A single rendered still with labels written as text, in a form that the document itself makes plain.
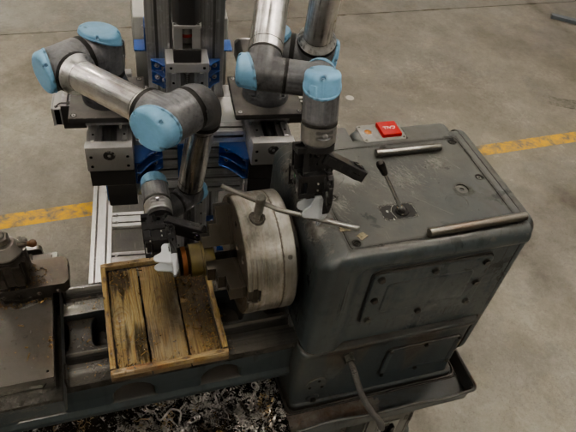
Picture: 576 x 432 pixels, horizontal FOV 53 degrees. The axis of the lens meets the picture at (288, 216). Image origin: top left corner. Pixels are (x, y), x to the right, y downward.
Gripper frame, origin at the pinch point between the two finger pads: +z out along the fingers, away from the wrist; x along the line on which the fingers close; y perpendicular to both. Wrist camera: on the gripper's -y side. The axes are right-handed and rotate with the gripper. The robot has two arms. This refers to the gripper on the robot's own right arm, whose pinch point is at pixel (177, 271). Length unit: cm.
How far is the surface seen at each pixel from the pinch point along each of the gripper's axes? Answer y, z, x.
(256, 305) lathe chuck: -17.7, 12.0, -2.7
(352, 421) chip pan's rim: -48, 26, -52
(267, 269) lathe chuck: -20.0, 9.7, 8.1
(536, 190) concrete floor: -231, -111, -108
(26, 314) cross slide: 37.4, -2.2, -11.2
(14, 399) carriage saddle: 40.3, 18.2, -15.7
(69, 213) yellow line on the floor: 40, -134, -108
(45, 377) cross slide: 32.9, 16.5, -11.2
